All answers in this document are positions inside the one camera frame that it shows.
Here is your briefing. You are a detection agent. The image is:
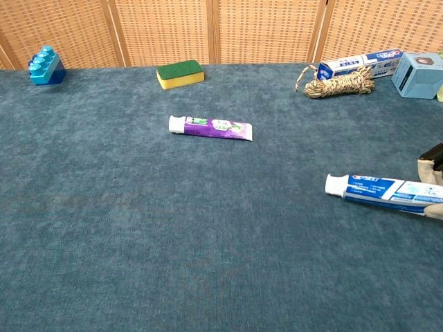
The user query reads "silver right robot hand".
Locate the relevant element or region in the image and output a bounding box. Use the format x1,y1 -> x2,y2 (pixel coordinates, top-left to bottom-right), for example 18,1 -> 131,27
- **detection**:
417,142 -> 443,221

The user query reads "blue white toothpaste tube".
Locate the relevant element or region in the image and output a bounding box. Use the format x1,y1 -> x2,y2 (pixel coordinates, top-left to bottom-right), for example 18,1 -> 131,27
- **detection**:
324,173 -> 443,216

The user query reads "blue white toothpaste box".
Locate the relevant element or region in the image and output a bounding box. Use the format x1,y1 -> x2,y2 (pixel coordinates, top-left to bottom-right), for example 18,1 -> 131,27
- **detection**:
318,48 -> 404,80

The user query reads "purple toothpaste tube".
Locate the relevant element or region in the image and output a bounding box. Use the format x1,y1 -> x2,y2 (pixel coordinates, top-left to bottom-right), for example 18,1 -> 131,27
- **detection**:
168,115 -> 254,142

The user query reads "light green dustpan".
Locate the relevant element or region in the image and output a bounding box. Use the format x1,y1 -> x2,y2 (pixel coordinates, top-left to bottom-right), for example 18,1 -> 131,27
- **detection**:
436,50 -> 443,103

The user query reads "light blue speaker box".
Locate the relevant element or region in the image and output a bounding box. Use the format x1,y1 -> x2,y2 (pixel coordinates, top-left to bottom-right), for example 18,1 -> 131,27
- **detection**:
390,52 -> 443,100

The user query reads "dark teal table mat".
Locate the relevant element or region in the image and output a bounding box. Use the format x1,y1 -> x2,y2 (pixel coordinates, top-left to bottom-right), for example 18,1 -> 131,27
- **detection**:
0,62 -> 443,332

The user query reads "green yellow sponge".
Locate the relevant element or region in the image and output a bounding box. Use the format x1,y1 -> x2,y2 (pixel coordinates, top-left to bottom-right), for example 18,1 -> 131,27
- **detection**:
155,59 -> 206,91

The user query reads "woven bamboo folding screen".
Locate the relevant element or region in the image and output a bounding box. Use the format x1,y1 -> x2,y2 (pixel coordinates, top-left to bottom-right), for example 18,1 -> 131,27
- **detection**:
0,0 -> 443,71

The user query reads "blue toy building block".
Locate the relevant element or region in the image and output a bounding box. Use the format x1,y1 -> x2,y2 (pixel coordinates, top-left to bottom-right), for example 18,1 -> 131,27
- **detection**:
27,45 -> 67,86

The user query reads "beige rope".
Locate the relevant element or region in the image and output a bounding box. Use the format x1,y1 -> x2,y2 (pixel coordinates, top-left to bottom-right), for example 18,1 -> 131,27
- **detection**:
294,65 -> 377,100

